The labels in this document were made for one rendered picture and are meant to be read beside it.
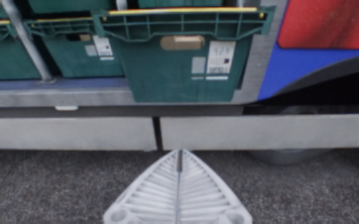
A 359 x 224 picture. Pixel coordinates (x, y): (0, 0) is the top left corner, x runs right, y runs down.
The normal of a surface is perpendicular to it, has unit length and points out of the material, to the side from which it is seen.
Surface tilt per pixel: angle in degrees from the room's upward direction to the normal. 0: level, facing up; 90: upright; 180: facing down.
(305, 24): 90
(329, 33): 90
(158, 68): 98
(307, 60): 90
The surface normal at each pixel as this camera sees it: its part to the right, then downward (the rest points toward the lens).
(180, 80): -0.01, 0.65
